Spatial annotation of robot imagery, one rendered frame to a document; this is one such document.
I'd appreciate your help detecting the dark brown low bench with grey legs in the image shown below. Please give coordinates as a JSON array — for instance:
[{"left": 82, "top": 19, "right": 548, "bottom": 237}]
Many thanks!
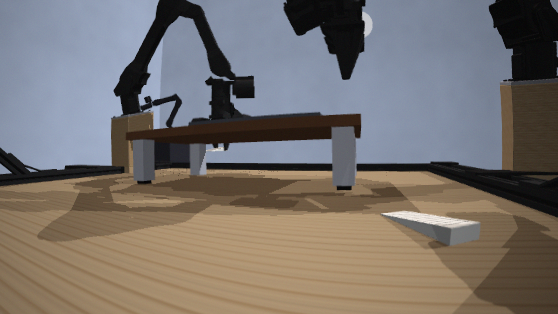
[{"left": 126, "top": 114, "right": 361, "bottom": 190}]

